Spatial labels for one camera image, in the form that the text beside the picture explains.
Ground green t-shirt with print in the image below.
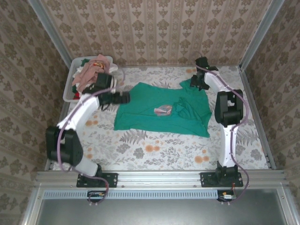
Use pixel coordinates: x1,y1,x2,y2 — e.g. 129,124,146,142
113,78,212,138

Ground white t-shirt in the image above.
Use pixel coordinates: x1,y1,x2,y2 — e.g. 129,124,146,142
74,62,119,80

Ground pink t-shirt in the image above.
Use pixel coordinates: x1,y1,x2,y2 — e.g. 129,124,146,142
71,54,112,92

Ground white plastic laundry basket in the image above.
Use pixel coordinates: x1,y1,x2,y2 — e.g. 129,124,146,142
62,55,113,103

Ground floral patterned table cover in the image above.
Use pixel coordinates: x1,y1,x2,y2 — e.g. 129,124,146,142
53,65,272,171

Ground grey metal panel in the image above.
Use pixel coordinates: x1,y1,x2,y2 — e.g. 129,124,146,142
23,185,300,225

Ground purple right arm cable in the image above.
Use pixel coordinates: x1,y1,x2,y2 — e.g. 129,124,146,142
195,64,250,206

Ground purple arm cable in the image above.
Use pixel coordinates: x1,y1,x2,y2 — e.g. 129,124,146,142
195,64,250,206
57,67,126,206

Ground aluminium corner post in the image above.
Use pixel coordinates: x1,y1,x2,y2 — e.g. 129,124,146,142
28,0,75,69
239,0,285,71

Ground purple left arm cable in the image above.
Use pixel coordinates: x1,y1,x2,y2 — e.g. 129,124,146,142
57,67,126,206

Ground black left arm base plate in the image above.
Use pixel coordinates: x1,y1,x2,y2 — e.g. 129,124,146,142
76,172,118,188

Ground aluminium frame rail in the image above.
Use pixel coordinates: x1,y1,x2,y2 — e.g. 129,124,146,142
35,170,289,188

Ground small wired connector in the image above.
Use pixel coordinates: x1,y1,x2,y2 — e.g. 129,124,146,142
218,189,238,202
88,190,106,200

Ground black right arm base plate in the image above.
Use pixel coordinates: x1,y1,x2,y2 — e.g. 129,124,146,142
200,172,244,188

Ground grey slotted cable duct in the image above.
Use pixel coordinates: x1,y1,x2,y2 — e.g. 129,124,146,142
43,190,219,199

